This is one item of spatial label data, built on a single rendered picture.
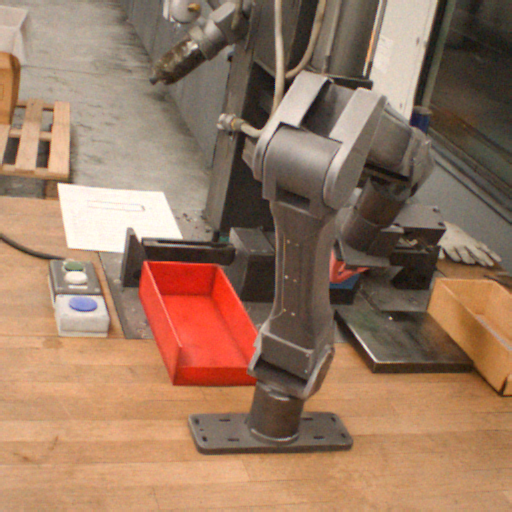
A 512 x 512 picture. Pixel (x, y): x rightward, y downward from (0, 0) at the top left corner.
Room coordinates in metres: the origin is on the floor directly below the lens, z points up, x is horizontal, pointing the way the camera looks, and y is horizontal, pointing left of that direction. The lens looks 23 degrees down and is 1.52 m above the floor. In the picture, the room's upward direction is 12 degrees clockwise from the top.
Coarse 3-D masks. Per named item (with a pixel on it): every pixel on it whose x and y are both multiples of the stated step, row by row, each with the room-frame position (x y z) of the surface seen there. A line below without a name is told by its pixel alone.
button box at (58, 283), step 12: (12, 240) 1.29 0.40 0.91; (36, 252) 1.27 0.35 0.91; (60, 264) 1.20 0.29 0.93; (84, 264) 1.22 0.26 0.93; (48, 276) 1.20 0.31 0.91; (60, 276) 1.16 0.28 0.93; (96, 276) 1.19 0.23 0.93; (60, 288) 1.12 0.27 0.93; (72, 288) 1.13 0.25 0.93; (84, 288) 1.14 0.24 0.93; (96, 288) 1.15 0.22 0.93
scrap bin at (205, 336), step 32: (160, 288) 1.22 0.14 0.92; (192, 288) 1.24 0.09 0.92; (224, 288) 1.20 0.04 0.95; (160, 320) 1.08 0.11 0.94; (192, 320) 1.16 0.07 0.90; (224, 320) 1.18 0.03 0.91; (160, 352) 1.06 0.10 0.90; (192, 352) 1.07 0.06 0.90; (224, 352) 1.09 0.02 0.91; (192, 384) 0.99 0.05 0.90; (224, 384) 1.01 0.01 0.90
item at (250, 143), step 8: (264, 96) 1.50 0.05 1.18; (272, 96) 1.48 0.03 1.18; (264, 104) 1.49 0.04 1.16; (272, 104) 1.46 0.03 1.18; (304, 120) 1.37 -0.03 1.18; (304, 128) 1.32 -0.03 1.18; (248, 136) 1.36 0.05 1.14; (248, 144) 1.34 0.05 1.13; (256, 144) 1.32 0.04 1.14; (248, 152) 1.33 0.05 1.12; (248, 160) 1.33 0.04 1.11; (360, 176) 1.32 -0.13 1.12; (368, 176) 1.33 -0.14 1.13; (360, 184) 1.33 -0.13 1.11
